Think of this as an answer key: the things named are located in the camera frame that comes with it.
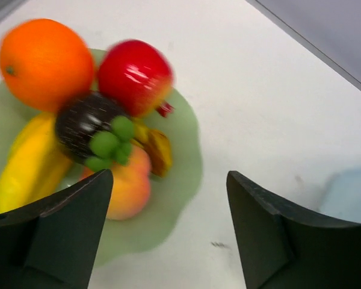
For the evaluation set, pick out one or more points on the orange fake peach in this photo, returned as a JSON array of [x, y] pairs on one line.
[[131, 186]]

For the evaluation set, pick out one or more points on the green glass bowl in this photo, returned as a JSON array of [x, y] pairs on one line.
[[169, 195]]

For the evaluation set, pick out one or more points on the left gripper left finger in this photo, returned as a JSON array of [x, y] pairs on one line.
[[52, 242]]

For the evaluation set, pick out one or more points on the blue translucent plastic bag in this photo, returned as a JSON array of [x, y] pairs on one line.
[[342, 197]]

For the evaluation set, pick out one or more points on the red fake apple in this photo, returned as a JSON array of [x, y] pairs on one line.
[[136, 75]]

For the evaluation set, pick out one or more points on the yellow fake banana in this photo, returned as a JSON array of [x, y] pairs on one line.
[[35, 164]]

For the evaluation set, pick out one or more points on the dark red fake fruit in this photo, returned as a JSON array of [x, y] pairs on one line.
[[95, 131]]

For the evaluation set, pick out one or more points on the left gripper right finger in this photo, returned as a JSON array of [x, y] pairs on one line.
[[284, 245]]

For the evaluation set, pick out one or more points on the small orange fake fruit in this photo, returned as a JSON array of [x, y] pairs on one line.
[[44, 64]]

